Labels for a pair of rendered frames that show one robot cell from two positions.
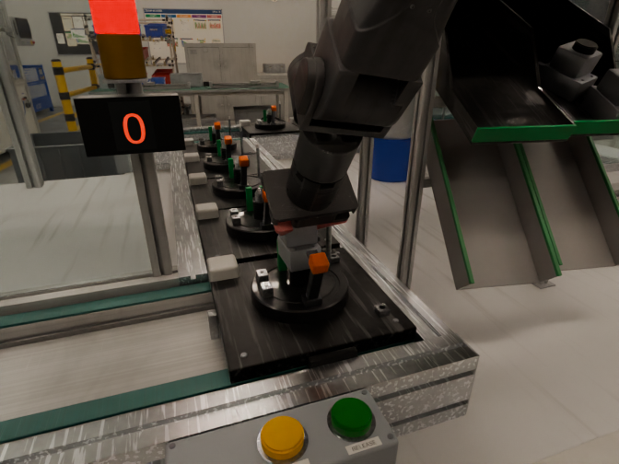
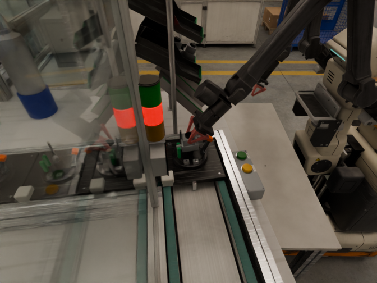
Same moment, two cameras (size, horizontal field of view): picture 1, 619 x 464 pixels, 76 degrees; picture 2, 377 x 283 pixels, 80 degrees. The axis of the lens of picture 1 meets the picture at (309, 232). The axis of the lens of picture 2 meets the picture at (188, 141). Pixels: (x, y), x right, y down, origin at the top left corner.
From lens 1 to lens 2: 82 cm
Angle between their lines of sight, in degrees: 66
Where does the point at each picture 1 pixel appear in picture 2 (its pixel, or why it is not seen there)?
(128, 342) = (188, 219)
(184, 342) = (192, 200)
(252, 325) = (205, 170)
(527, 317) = (186, 119)
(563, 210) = not seen: hidden behind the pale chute
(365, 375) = (226, 150)
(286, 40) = not seen: outside the picture
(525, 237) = (192, 99)
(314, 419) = (240, 162)
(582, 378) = not seen: hidden behind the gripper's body
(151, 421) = (240, 195)
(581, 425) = (225, 128)
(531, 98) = (181, 60)
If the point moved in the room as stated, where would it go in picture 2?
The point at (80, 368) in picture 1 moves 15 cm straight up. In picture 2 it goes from (201, 234) to (203, 209)
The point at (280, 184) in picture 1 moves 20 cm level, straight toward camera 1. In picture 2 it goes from (204, 126) to (263, 129)
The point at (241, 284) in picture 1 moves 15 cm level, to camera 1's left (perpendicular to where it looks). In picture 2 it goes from (179, 172) to (169, 206)
